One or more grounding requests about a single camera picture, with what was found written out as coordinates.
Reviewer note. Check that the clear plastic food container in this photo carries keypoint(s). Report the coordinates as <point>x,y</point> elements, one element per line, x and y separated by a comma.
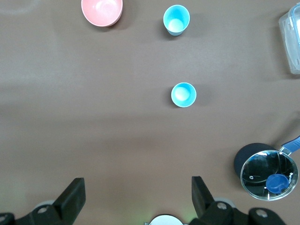
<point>291,39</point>

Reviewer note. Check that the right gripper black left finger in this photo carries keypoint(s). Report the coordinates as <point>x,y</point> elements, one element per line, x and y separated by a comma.
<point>68,201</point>

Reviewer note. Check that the light blue plastic cup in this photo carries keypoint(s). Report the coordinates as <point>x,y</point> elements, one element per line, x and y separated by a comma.
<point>175,20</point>
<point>183,95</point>

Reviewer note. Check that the pink bowl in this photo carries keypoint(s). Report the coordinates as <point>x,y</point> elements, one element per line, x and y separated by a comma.
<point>102,11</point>

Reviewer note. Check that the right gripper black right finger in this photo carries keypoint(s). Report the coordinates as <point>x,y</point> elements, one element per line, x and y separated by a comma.
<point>204,204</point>

